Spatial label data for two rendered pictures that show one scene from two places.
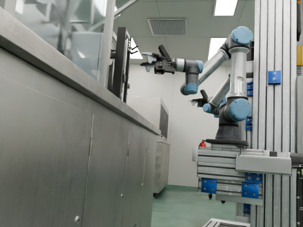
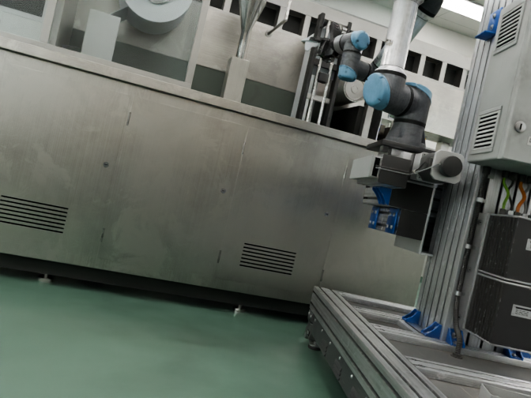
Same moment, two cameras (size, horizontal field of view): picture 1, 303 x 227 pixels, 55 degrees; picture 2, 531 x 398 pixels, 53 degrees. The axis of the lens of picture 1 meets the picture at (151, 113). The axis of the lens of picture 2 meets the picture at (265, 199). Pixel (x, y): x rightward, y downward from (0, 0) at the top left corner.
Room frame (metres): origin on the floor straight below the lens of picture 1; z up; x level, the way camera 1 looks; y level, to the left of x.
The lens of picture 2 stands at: (0.47, -2.02, 0.53)
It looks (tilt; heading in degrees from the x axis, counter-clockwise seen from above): 0 degrees down; 64
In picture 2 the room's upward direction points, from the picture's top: 13 degrees clockwise
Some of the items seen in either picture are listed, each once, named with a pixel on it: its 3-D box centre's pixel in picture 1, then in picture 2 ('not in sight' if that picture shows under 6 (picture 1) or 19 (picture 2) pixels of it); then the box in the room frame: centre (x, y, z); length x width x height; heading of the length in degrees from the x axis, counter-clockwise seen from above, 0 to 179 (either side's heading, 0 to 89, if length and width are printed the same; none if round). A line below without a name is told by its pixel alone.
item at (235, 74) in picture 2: not in sight; (239, 57); (1.37, 0.47, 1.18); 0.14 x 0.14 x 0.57
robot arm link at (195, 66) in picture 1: (192, 66); (354, 42); (1.58, -0.21, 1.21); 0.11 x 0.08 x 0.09; 94
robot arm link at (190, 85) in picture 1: (190, 84); (352, 67); (1.60, -0.21, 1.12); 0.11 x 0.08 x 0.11; 3
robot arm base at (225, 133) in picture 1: (228, 132); (406, 135); (1.73, -0.47, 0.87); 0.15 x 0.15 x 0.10
